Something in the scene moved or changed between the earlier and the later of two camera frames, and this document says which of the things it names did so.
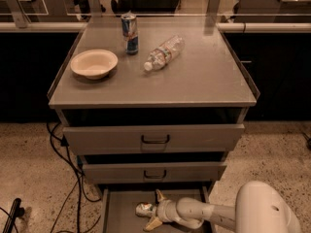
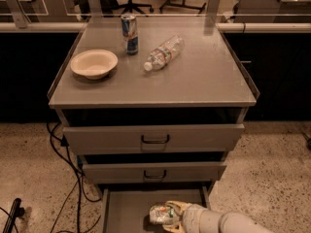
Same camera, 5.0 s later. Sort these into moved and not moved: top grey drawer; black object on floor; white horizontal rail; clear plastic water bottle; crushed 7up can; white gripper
Moved: crushed 7up can; white gripper
Not moved: clear plastic water bottle; black object on floor; white horizontal rail; top grey drawer
